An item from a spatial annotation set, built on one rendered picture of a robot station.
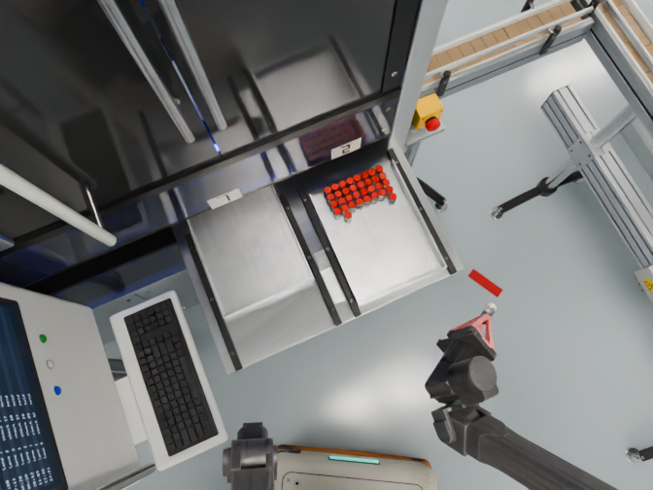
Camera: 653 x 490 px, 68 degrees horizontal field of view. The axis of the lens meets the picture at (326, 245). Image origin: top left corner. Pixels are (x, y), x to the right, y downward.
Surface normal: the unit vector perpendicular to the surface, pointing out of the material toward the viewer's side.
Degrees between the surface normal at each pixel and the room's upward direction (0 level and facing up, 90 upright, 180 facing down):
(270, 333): 0
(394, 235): 0
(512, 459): 60
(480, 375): 29
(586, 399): 0
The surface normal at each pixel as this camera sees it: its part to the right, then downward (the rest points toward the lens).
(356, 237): -0.01, -0.25
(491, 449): -0.73, 0.14
